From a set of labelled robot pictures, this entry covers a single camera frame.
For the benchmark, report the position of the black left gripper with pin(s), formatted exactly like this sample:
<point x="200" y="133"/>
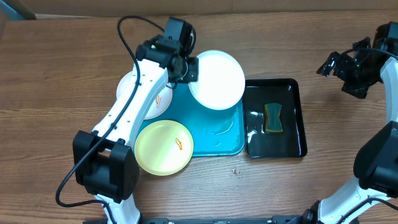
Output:
<point x="193" y="65"/>

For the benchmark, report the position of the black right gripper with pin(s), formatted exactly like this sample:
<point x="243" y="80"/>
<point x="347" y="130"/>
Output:
<point x="344" y="63"/>

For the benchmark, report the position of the white plate with ketchup streak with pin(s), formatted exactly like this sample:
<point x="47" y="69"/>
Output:
<point x="221" y="80"/>

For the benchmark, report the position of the green yellow sponge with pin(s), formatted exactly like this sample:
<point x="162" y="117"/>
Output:
<point x="273" y="123"/>

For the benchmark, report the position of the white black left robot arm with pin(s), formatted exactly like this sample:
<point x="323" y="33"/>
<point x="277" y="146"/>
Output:
<point x="104" y="162"/>

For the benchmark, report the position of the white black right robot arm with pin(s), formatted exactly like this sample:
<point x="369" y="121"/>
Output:
<point x="375" y="167"/>

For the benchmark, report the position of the teal plastic tray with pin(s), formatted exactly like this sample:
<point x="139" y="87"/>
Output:
<point x="214" y="132"/>

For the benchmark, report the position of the black rectangular water tray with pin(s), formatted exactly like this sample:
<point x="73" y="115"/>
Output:
<point x="291" y="142"/>

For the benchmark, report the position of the white plate with red squiggle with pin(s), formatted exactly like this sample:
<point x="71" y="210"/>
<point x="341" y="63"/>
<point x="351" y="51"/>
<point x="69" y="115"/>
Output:
<point x="158" y="106"/>

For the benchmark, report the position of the yellow plate with sauce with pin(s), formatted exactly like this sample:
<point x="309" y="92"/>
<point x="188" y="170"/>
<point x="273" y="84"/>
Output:
<point x="164" y="147"/>

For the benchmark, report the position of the small crumbs on table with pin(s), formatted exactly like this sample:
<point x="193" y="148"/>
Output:
<point x="236" y="173"/>

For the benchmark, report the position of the dark object top left corner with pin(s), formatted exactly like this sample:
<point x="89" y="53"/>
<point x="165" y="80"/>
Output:
<point x="16" y="10"/>

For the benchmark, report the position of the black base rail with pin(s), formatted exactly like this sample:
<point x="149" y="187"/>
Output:
<point x="278" y="219"/>

